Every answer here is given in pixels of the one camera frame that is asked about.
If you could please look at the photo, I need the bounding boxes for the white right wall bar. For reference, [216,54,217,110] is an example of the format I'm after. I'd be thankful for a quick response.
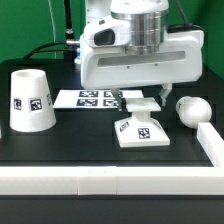
[197,122,224,168]

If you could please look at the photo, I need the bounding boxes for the white lamp shade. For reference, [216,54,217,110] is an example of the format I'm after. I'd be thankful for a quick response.
[10,69,56,132]

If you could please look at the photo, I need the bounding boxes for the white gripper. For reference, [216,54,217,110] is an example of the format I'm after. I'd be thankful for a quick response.
[80,19,204,111]

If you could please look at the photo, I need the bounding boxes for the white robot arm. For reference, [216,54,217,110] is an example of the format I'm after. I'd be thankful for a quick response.
[80,0,204,110]

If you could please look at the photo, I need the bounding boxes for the white marker sheet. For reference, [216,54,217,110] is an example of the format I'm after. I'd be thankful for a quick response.
[52,89,145,110]

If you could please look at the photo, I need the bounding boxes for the white front wall bar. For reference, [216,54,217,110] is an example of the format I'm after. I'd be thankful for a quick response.
[0,167,224,196]

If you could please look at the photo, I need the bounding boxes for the white wall bar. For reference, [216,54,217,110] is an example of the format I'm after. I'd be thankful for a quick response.
[197,122,224,168]
[0,167,224,196]

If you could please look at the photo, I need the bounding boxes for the black vertical cable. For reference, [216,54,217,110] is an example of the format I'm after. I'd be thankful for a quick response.
[63,0,75,62]

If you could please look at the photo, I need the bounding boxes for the white lamp base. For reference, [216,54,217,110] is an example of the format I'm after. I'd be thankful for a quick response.
[114,97,170,148]

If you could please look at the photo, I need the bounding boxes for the white lamp bulb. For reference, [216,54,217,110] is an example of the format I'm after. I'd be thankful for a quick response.
[176,96,212,129]

